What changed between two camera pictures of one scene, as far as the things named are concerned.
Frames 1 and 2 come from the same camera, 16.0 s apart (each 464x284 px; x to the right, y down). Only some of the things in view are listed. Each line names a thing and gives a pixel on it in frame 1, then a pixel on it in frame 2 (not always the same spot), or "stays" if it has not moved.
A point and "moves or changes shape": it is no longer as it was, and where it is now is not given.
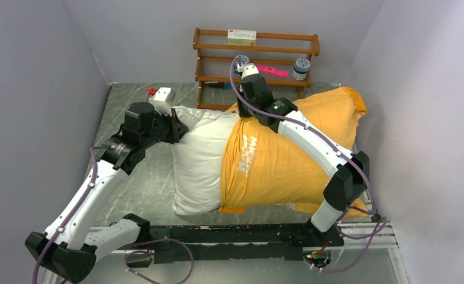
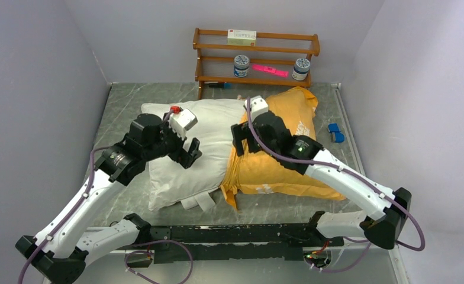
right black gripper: x=243 y=112 -> x=241 y=131
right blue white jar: x=300 y=69 stays
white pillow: x=197 y=159 moves or changes shape
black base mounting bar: x=283 y=242 stays
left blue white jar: x=244 y=60 stays
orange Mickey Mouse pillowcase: x=260 y=168 moves or changes shape
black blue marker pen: x=221 y=85 stays
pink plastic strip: x=272 y=70 stays
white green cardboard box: x=241 y=37 stays
